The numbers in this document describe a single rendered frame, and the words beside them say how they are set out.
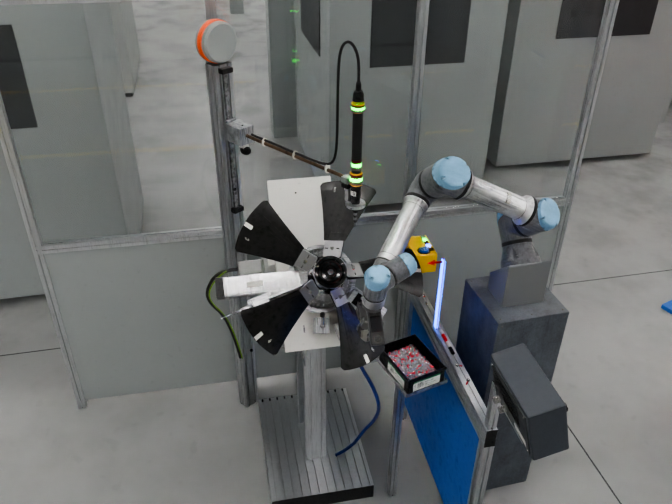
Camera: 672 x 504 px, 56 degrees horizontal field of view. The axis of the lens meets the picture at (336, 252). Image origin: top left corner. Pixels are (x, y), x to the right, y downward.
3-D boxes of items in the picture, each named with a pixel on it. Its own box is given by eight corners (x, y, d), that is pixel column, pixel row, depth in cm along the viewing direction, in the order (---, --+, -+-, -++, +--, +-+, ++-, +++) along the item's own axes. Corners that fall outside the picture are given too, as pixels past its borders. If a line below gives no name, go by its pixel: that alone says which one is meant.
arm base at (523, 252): (530, 266, 255) (526, 242, 256) (548, 260, 240) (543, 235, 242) (495, 271, 252) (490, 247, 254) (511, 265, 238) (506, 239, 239)
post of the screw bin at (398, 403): (386, 492, 292) (397, 360, 249) (392, 489, 294) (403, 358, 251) (389, 497, 290) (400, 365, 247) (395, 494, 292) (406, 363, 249)
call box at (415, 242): (402, 256, 282) (403, 236, 277) (424, 254, 284) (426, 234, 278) (413, 277, 269) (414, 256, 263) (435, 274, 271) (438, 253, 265)
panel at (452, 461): (404, 403, 323) (413, 298, 288) (405, 402, 323) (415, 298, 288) (462, 551, 255) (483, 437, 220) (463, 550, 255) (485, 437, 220)
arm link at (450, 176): (537, 212, 247) (421, 162, 228) (566, 202, 234) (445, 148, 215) (534, 241, 244) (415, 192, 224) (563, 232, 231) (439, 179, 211)
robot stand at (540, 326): (497, 433, 323) (531, 269, 269) (526, 481, 298) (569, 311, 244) (441, 444, 316) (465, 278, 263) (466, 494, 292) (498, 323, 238)
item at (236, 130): (224, 141, 255) (222, 120, 250) (238, 136, 259) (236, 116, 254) (240, 148, 249) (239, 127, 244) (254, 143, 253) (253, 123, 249)
